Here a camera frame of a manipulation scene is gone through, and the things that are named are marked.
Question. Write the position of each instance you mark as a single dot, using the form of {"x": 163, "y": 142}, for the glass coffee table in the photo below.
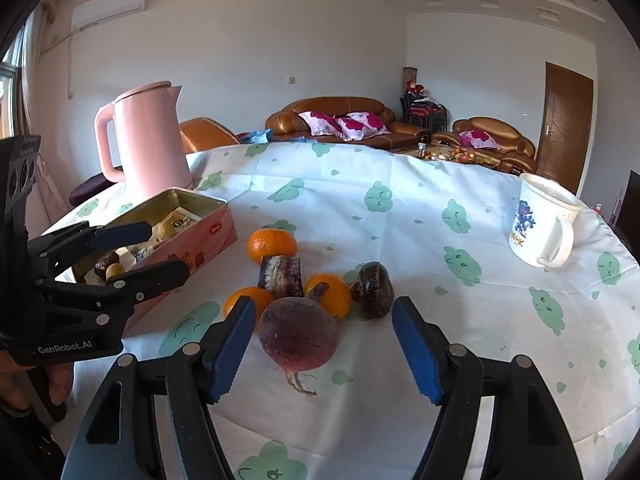
{"x": 450, "y": 156}

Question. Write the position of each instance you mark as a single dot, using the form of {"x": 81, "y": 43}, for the pink metal tin box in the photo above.
{"x": 200, "y": 245}

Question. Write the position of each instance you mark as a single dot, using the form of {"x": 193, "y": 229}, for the pink floral cushion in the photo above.
{"x": 322, "y": 124}
{"x": 479, "y": 139}
{"x": 367, "y": 125}

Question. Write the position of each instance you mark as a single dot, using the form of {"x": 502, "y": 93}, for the tall floor vase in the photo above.
{"x": 410, "y": 77}

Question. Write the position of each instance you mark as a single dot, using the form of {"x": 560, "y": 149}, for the blue plaid cloth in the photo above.
{"x": 255, "y": 136}

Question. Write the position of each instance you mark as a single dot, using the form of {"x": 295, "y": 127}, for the pink electric kettle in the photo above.
{"x": 150, "y": 140}

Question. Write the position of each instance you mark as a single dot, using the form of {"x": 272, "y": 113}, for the brown leather armchair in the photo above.
{"x": 492, "y": 127}

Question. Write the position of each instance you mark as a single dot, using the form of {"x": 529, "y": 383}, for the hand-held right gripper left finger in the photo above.
{"x": 230, "y": 355}

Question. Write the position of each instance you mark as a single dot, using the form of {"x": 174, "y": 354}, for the brown leather sofa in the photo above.
{"x": 330, "y": 105}

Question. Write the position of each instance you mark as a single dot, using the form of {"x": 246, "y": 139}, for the orange tangerine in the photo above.
{"x": 272, "y": 245}

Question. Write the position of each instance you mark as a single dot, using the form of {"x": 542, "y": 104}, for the dark brown mushroom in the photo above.
{"x": 372, "y": 290}

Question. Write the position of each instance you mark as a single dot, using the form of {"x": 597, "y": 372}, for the brown wooden door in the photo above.
{"x": 567, "y": 125}

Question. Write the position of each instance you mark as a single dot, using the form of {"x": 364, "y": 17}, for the small orange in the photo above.
{"x": 334, "y": 299}
{"x": 245, "y": 302}

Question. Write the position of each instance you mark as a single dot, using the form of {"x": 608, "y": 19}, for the small yellow round fruit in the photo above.
{"x": 115, "y": 270}

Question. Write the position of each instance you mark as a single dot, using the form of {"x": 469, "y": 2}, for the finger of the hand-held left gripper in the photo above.
{"x": 150, "y": 277}
{"x": 125, "y": 234}

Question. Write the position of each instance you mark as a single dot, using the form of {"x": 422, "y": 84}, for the black television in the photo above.
{"x": 631, "y": 205}

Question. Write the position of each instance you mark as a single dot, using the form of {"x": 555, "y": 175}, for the person's left hand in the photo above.
{"x": 30, "y": 382}

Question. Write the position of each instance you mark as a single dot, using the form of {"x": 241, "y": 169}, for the white air conditioner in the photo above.
{"x": 107, "y": 7}

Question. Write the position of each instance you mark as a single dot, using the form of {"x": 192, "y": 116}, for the white mug with blue print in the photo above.
{"x": 540, "y": 220}

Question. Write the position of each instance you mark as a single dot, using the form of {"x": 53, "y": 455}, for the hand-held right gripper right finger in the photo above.
{"x": 417, "y": 355}

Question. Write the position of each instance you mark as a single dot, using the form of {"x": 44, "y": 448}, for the window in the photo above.
{"x": 10, "y": 90}

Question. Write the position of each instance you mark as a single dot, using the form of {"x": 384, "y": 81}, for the white tablecloth with green clouds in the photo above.
{"x": 375, "y": 240}

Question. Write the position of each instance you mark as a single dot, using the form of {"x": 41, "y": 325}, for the stacked dark chairs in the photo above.
{"x": 422, "y": 110}

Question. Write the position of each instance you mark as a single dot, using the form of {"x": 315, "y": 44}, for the brown leather chair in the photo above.
{"x": 210, "y": 135}

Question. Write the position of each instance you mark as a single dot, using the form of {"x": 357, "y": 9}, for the dark red beetroot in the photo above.
{"x": 300, "y": 335}

